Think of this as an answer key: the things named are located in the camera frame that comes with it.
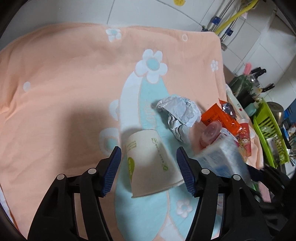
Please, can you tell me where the white paper cup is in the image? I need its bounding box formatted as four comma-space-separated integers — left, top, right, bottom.
126, 130, 184, 198

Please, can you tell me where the silver foil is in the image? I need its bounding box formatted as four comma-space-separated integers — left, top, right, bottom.
156, 96, 202, 144

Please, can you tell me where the red gold tea bottle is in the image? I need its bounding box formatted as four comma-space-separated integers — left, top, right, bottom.
200, 121, 239, 147

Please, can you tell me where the peach floral towel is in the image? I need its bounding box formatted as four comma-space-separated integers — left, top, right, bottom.
1, 23, 226, 236

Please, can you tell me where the orange foil wrapper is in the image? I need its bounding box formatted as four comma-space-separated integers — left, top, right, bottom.
201, 103, 243, 136

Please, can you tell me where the metal pot with handle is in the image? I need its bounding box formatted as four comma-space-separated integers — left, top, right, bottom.
267, 101, 285, 126

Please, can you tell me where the red printed plastic cup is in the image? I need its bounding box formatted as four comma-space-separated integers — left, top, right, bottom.
237, 119, 253, 160

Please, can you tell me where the white ceramic plate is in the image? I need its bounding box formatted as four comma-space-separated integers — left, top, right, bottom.
226, 84, 248, 119

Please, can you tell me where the lime green dish rack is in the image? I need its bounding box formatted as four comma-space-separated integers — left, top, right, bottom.
253, 99, 289, 168

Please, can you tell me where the pink brush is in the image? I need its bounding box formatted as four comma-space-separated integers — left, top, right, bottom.
243, 62, 252, 75

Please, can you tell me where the black handled knife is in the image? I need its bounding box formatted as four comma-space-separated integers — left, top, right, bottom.
261, 83, 275, 93

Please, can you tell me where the metal flexible hose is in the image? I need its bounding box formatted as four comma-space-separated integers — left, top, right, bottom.
203, 0, 234, 32

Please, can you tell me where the green utensil holder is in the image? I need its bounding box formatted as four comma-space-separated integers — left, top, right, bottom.
229, 74, 255, 99

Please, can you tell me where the yellow gas hose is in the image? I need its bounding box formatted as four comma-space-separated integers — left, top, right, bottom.
215, 0, 260, 35

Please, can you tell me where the blue white milk carton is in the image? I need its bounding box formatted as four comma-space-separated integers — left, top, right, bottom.
194, 137, 251, 185

